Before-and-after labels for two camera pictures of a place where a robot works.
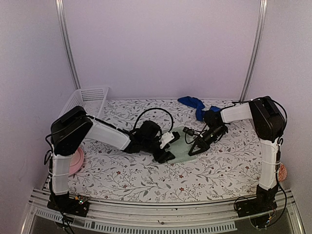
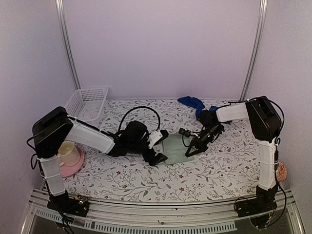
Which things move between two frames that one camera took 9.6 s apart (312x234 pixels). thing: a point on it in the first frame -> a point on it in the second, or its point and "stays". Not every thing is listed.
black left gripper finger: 176,136 -> 165,133
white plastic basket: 91,99 stays
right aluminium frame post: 254,59 stays
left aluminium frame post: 70,53 stays
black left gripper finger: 164,157 -> 157,159
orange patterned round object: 282,173 stays
